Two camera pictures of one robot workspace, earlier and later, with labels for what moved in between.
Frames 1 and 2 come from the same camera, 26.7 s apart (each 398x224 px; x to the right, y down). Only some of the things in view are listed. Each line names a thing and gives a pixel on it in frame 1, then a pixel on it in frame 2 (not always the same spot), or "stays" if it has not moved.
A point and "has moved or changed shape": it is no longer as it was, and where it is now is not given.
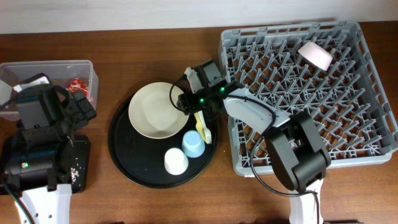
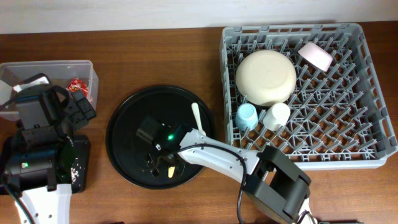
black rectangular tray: [81, 164] stays
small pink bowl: [316, 55] stays
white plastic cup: [176, 161] has moved or changed shape
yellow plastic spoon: [199, 126] → [170, 171]
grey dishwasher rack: [347, 102] stays
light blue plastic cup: [193, 144] has moved or changed shape
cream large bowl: [152, 112] → [265, 77]
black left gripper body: [79, 118] stays
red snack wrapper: [77, 84] stays
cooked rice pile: [74, 174] stays
